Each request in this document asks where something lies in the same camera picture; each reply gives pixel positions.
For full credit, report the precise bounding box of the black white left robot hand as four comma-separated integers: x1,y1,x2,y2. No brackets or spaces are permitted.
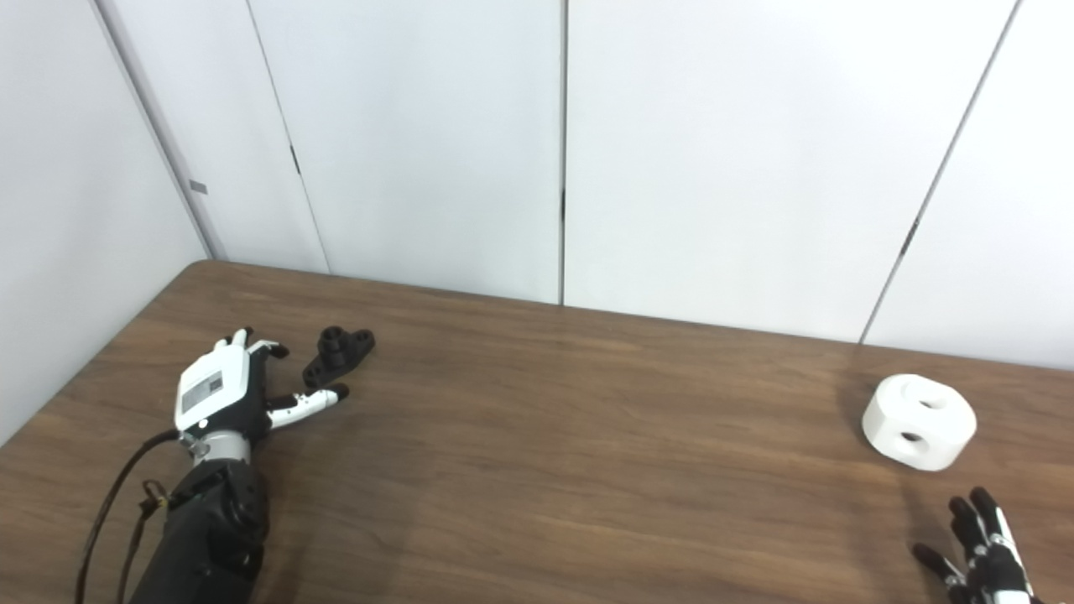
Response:
174,327,350,441

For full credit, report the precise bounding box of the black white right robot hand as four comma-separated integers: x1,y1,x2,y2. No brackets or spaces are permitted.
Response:
913,487,1045,604

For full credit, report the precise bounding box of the black plastic holder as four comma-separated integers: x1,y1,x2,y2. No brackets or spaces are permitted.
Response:
302,326,376,389

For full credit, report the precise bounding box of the round white plastic piece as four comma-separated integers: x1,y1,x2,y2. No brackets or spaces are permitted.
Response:
862,373,978,471

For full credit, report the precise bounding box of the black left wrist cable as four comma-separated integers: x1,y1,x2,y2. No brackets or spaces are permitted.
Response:
76,430,181,604

